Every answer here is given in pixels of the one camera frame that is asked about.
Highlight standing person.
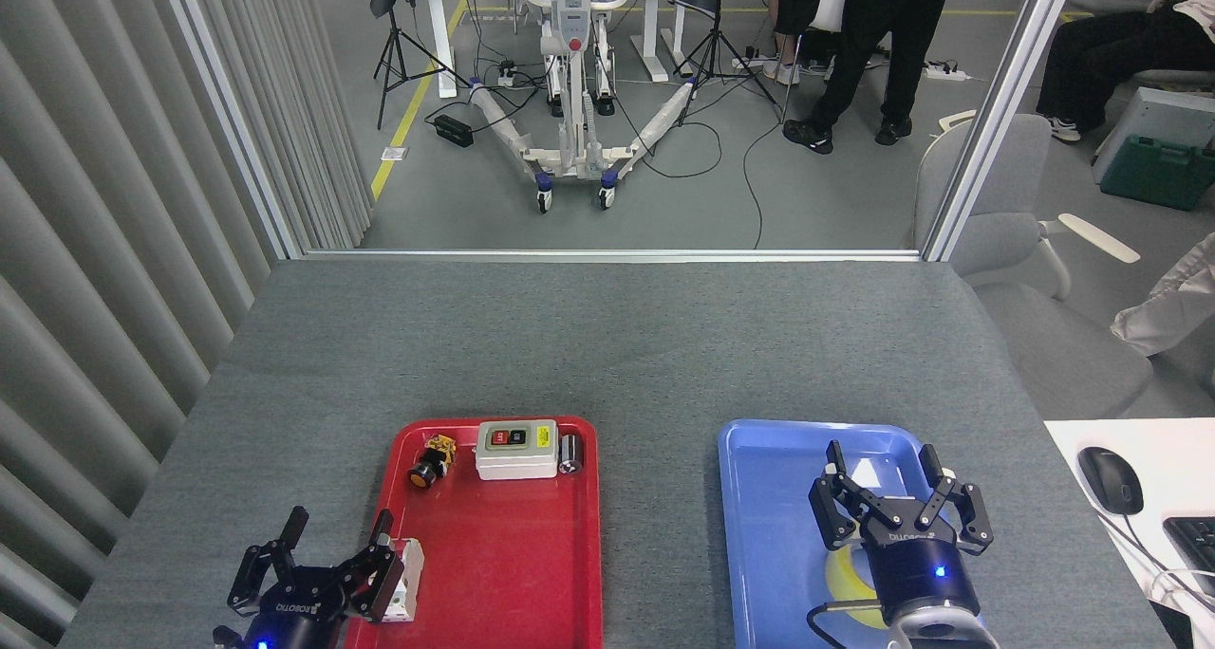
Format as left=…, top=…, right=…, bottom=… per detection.
left=783, top=0, right=960, bottom=155

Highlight person's leg in pale trousers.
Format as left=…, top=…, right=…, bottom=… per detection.
left=1111, top=232, right=1215, bottom=358

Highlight yellow black push button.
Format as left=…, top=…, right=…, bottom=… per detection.
left=407, top=434, right=457, bottom=489

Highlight black floor cable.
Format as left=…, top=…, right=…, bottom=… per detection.
left=655, top=120, right=784, bottom=250

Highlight black tripod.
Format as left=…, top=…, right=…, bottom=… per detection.
left=373, top=0, right=473, bottom=130
left=674, top=0, right=784, bottom=126

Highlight blue plastic tray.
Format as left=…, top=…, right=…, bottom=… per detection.
left=717, top=419, right=993, bottom=649

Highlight silver horizontal rail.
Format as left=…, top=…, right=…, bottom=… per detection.
left=304, top=248, right=924, bottom=263

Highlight silver post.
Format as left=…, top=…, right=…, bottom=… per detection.
left=921, top=0, right=1083, bottom=263
left=155, top=0, right=307, bottom=261

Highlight green plastic case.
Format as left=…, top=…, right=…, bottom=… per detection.
left=1101, top=135, right=1215, bottom=212

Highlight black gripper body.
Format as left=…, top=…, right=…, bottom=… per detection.
left=242, top=581, right=347, bottom=649
left=869, top=521, right=979, bottom=621

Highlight grey case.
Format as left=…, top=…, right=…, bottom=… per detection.
left=1092, top=86, right=1215, bottom=185

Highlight grey office chair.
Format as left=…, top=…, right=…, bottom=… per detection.
left=913, top=110, right=1154, bottom=418

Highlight white stand on wheels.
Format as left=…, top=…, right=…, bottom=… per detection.
left=470, top=0, right=699, bottom=215

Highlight yellow tape roll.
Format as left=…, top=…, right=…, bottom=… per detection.
left=824, top=547, right=893, bottom=629

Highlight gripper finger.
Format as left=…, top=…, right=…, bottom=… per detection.
left=810, top=441, right=898, bottom=550
left=228, top=507, right=309, bottom=617
left=918, top=444, right=995, bottom=553
left=334, top=510, right=404, bottom=623

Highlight black computer mouse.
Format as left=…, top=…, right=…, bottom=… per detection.
left=1077, top=447, right=1145, bottom=516

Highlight white push button switch box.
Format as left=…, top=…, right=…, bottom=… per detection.
left=474, top=419, right=558, bottom=481

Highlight white desk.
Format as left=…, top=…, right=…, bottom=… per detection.
left=1044, top=417, right=1215, bottom=649

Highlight white circuit breaker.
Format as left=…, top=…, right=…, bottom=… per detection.
left=387, top=538, right=425, bottom=623

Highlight seated person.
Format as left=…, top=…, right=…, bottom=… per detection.
left=1035, top=0, right=1215, bottom=143

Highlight red plastic tray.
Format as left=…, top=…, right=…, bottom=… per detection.
left=344, top=416, right=604, bottom=649

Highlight black keyboard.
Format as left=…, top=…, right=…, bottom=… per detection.
left=1163, top=516, right=1215, bottom=598

